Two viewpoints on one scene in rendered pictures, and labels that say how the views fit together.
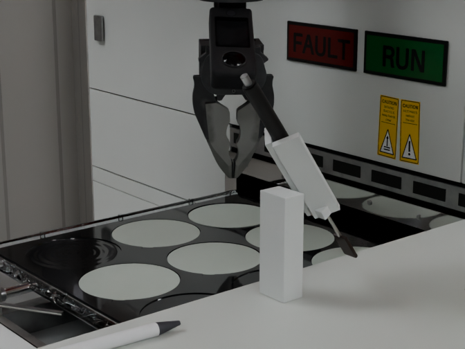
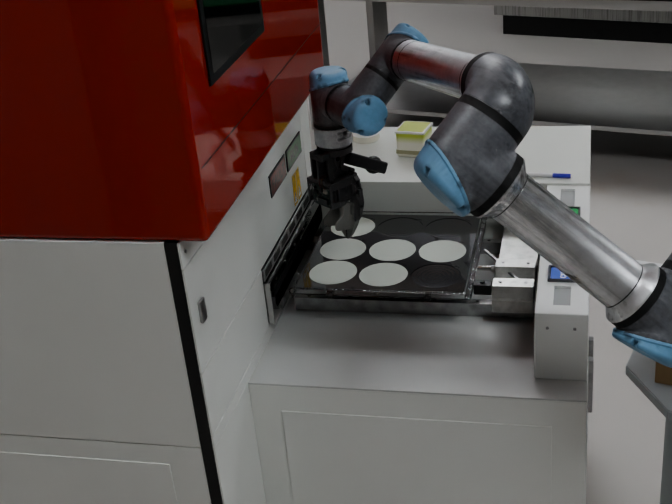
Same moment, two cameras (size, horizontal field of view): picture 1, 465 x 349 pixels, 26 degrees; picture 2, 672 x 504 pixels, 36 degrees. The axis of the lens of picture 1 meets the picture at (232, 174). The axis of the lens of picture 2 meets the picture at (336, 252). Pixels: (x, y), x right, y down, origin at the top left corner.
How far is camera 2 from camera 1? 2.84 m
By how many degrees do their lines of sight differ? 113
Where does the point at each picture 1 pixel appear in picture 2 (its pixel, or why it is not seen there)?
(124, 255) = (420, 265)
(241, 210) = (322, 273)
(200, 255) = (395, 252)
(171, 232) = (377, 271)
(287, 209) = not seen: hidden behind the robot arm
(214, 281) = (416, 238)
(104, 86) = (209, 354)
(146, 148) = (235, 357)
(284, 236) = not seen: hidden behind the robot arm
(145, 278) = (435, 249)
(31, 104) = not seen: outside the picture
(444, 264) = (399, 169)
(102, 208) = (222, 458)
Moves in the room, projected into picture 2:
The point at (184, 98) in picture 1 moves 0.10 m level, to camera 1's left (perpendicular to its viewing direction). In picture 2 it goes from (245, 286) to (275, 305)
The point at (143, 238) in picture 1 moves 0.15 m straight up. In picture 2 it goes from (395, 272) to (390, 206)
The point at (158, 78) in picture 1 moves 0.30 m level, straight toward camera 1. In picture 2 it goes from (233, 294) to (353, 234)
